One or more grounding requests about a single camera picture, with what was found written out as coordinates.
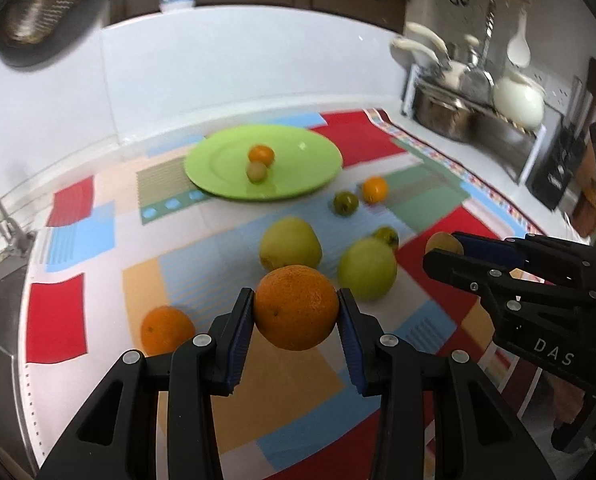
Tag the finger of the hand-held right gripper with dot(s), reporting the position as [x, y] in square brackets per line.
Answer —
[482, 249]
[457, 272]

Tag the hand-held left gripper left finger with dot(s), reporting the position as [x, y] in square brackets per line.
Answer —
[240, 342]

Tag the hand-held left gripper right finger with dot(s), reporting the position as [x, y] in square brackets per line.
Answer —
[352, 345]

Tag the small yellow fruit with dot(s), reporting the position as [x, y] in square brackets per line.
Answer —
[442, 243]

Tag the large orange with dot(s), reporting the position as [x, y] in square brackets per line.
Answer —
[167, 331]
[295, 307]

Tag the green plate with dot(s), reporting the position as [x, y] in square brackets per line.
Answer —
[298, 167]

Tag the large green apple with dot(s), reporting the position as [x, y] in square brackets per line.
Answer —
[290, 244]
[367, 269]

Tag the small green-orange fruit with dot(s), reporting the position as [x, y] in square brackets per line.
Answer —
[386, 236]

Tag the colourful patchwork mat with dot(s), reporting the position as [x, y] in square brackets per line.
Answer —
[188, 270]

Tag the white kitchen rack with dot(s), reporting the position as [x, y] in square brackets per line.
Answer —
[520, 147]

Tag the black appliance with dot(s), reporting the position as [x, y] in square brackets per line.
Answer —
[557, 160]

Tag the small orange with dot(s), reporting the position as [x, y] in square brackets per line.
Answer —
[262, 153]
[375, 189]

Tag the small dark green fruit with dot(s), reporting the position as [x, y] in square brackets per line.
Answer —
[346, 203]

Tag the white kettle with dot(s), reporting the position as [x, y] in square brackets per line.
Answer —
[519, 100]

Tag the small pale green fruit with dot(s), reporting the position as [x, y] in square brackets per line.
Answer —
[257, 173]

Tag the white ladle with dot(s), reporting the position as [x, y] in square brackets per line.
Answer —
[519, 46]

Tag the metal faucet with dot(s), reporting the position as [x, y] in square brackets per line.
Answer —
[13, 230]

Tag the woven basket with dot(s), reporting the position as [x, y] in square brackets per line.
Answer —
[43, 2]

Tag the wall socket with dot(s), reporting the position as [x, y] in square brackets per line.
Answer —
[557, 91]

